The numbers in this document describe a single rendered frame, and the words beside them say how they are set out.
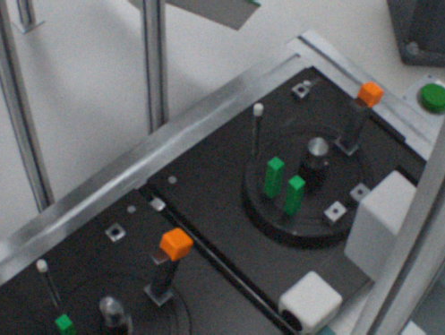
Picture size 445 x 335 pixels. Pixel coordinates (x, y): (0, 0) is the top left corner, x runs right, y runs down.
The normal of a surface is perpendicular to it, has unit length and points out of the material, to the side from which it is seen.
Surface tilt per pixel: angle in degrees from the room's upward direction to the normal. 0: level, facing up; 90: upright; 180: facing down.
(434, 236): 90
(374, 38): 0
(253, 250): 0
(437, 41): 90
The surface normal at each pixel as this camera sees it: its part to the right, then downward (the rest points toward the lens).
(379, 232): -0.74, 0.54
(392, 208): 0.03, -0.57
